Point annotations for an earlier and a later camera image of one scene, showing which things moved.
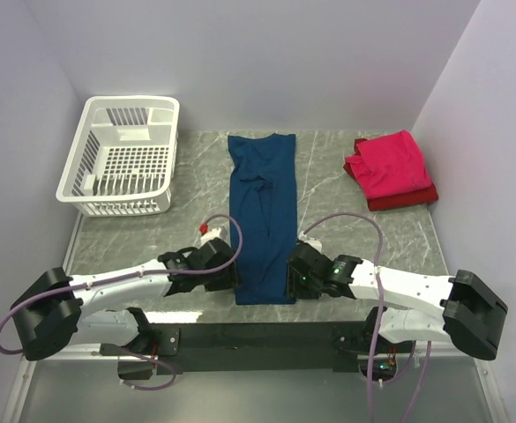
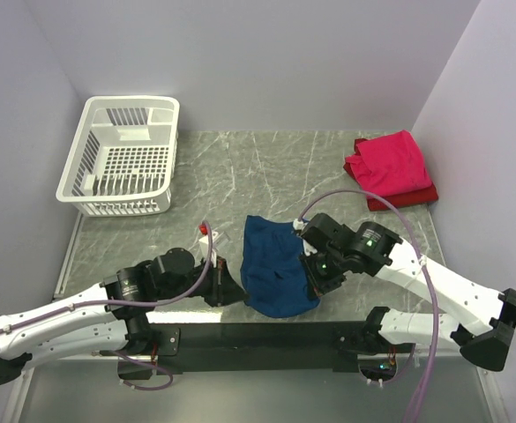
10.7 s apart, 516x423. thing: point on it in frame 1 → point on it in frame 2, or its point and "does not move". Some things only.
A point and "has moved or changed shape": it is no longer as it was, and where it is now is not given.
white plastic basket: x=123 y=156 does not move
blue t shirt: x=263 y=214 has moved or changed shape
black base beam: x=242 y=348 does not move
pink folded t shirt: x=389 y=164 does not move
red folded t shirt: x=423 y=195 does not move
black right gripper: x=295 y=289 → x=318 y=283
